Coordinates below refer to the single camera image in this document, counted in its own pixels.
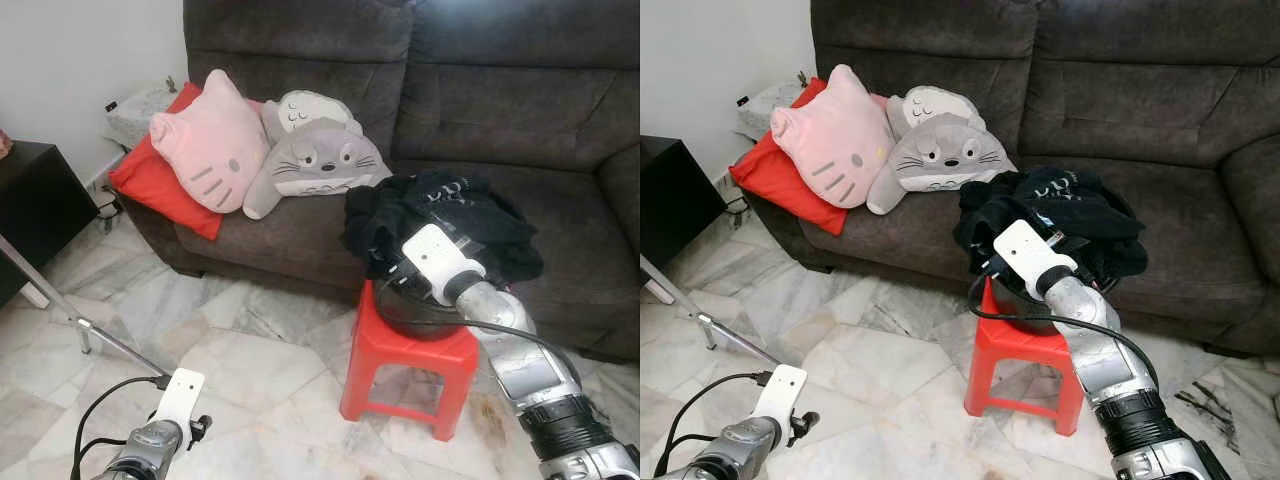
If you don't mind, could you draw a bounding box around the pale cream Totoro plush pillow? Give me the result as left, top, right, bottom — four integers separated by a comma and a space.
885, 85, 986, 141
262, 90, 363, 146

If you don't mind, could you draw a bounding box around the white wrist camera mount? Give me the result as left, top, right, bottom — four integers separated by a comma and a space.
402, 224, 486, 306
155, 368, 206, 433
992, 220, 1079, 299
752, 364, 809, 426

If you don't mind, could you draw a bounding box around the side table with lace cloth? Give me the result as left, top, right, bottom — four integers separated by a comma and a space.
103, 80, 191, 151
735, 78, 816, 141

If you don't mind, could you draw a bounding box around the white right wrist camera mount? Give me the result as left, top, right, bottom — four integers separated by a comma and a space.
992, 220, 1079, 299
402, 224, 486, 306

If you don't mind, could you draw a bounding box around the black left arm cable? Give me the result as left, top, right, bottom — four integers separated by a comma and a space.
655, 370, 771, 476
70, 375, 171, 480

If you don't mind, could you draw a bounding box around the grey Totoro plush pillow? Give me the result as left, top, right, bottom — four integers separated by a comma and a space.
865, 112, 1018, 216
243, 117, 393, 221

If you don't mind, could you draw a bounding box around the black round basin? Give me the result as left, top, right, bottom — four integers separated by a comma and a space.
370, 255, 471, 343

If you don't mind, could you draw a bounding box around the pink cat face pillow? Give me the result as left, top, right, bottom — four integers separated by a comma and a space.
770, 63, 896, 209
148, 68, 271, 214

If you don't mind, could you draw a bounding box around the dark grey fabric sofa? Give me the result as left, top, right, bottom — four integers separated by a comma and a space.
120, 0, 640, 363
742, 0, 1280, 359

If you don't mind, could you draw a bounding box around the black garment pile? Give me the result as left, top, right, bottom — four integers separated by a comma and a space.
952, 165, 1149, 281
342, 170, 546, 286

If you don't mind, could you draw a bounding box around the silver metal clothes rack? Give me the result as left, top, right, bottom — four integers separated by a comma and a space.
640, 255, 786, 366
0, 235, 176, 379

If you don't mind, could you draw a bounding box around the red cushion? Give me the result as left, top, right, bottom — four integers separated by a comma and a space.
108, 82, 263, 241
728, 78, 891, 236

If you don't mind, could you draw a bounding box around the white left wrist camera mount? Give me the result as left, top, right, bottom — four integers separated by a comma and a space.
155, 368, 206, 433
752, 364, 809, 426

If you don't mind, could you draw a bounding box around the black TV cabinet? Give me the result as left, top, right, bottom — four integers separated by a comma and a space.
0, 140, 101, 309
640, 135, 728, 269

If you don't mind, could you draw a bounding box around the red plastic stool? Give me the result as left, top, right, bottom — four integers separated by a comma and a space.
965, 275, 1086, 436
340, 280, 481, 443

